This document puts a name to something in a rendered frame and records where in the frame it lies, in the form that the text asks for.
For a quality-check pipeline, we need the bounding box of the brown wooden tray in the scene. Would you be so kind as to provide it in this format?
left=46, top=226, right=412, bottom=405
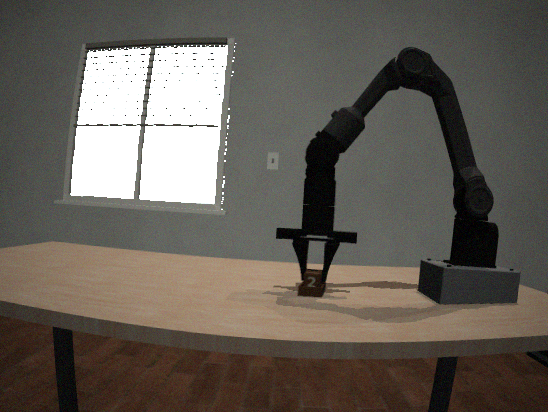
left=298, top=282, right=326, bottom=297

